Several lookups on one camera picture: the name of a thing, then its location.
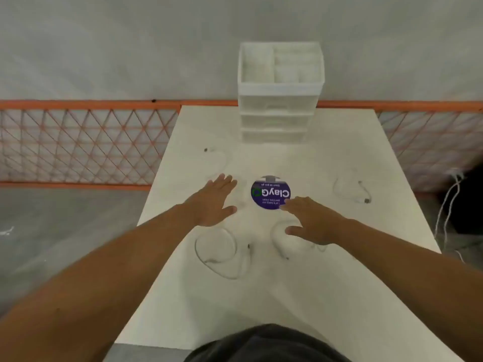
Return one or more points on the person's left hand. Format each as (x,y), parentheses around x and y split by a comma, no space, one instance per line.
(209,205)

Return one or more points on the person's right hand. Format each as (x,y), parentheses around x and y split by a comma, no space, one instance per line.
(320,226)

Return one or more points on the person's left thumb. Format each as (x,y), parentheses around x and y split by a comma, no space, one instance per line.
(228,211)

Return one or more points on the person's right thumb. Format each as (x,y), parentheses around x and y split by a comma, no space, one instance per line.
(295,230)

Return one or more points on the person's right forearm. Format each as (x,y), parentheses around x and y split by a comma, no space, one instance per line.
(411,263)

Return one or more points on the person's left forearm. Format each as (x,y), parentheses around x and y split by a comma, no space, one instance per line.
(94,282)

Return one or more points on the purple round tub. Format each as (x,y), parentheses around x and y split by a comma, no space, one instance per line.
(270,194)

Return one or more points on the person's dark shirt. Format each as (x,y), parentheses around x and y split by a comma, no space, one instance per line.
(264,346)

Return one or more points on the white plastic drawer organizer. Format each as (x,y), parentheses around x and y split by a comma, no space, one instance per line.
(279,94)

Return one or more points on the orange mesh fence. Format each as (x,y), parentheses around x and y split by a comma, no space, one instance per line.
(75,105)

